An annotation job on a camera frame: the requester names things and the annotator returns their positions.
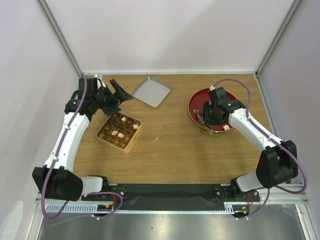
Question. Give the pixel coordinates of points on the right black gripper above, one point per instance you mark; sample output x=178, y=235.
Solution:
x=206, y=119

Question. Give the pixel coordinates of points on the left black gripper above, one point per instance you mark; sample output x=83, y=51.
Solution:
x=115, y=101

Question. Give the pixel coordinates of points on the brown metal tongs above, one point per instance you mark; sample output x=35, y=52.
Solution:
x=199, y=121

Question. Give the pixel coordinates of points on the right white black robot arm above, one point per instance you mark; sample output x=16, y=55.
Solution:
x=278, y=159

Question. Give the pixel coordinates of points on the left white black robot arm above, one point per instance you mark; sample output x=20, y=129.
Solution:
x=56, y=179

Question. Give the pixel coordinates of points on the white square chocolate bottom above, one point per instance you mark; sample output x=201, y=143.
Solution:
x=226, y=127

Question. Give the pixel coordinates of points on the gold chocolate box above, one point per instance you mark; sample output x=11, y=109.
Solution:
x=118, y=132

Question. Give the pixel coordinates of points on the round red plate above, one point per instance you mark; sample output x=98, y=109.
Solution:
x=196, y=102

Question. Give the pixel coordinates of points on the silver tin lid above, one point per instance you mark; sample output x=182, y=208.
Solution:
x=152, y=91

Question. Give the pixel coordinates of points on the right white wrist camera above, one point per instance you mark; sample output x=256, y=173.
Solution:
x=212, y=88

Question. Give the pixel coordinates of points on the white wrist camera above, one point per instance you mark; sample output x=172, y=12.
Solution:
x=212, y=88
x=100, y=82

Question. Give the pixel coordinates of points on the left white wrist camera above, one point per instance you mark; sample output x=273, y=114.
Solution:
x=100, y=82

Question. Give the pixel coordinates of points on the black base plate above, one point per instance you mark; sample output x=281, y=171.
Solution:
x=180, y=197

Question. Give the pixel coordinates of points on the aluminium frame rail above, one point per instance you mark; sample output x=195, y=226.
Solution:
x=103, y=204

